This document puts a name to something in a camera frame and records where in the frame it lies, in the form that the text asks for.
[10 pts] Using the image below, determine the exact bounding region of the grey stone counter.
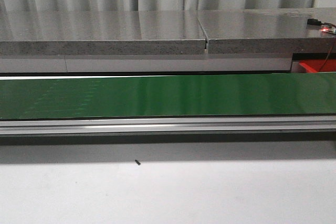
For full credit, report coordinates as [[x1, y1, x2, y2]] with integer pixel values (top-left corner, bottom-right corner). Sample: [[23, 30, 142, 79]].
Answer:
[[1, 7, 335, 75]]

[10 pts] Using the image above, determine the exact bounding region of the green conveyor belt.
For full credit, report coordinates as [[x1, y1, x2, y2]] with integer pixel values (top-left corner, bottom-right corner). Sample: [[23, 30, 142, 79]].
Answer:
[[1, 72, 335, 136]]

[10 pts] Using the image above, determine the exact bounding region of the red plastic tray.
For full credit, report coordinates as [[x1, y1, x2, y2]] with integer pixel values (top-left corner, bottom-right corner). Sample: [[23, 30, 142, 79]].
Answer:
[[299, 59, 336, 73]]

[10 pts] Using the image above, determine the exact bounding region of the small sensor circuit board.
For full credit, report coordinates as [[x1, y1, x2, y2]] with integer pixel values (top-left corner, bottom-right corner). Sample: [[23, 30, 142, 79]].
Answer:
[[307, 18, 335, 35]]

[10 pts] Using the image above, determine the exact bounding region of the red black sensor wire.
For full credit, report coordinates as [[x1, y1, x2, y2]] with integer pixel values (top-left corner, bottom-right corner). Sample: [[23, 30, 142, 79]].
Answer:
[[319, 40, 336, 72]]

